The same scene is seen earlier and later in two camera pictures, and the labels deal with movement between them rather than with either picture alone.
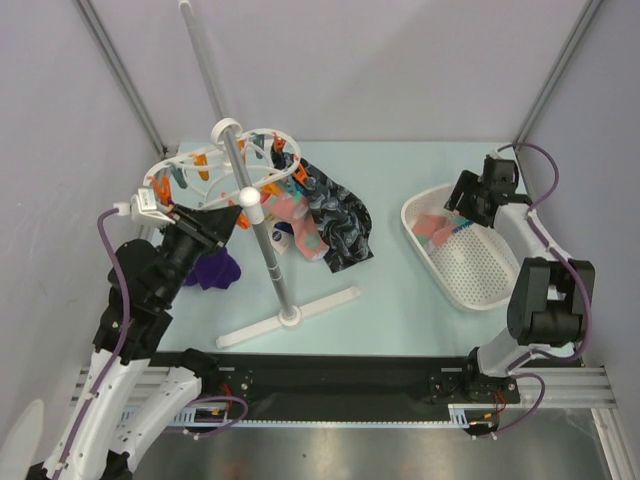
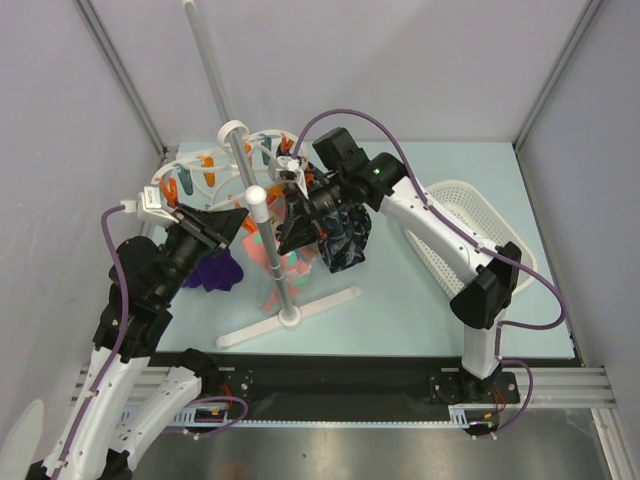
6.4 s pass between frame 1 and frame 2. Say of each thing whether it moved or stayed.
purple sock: stayed
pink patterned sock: moved
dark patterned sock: stayed
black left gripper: stayed
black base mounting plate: stayed
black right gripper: moved
